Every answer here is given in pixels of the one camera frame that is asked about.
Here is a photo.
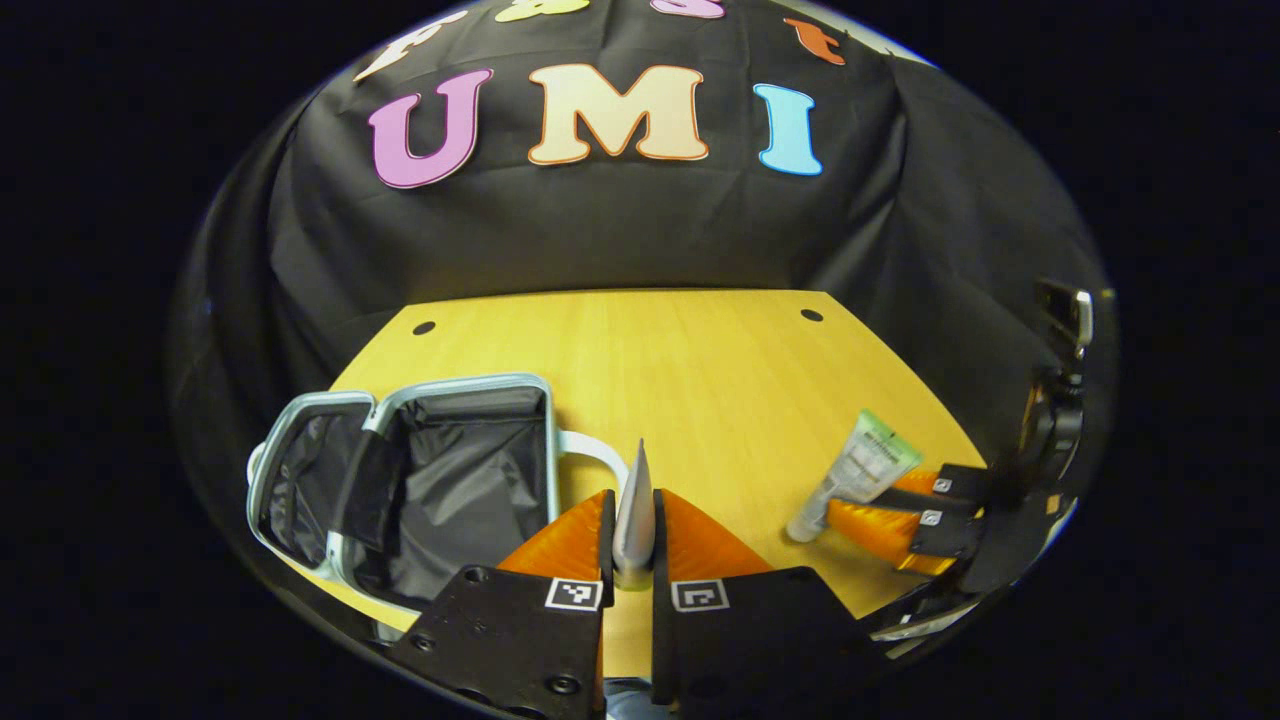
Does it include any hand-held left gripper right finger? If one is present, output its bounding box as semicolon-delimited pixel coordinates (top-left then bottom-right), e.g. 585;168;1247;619
651;488;886;720

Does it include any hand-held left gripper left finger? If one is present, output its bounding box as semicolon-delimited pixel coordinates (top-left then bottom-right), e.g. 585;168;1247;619
388;488;618;720

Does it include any white tube with green cap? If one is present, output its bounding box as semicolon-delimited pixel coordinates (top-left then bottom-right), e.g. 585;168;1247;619
787;409;924;544

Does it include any light blue suitcase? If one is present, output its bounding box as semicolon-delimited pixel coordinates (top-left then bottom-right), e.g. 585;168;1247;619
245;373;631;641

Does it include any silver grey tube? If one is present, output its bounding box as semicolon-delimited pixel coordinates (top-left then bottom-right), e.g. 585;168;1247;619
612;438;657;591

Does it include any black backdrop cloth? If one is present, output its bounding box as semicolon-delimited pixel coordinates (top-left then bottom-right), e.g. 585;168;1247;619
170;0;1116;621

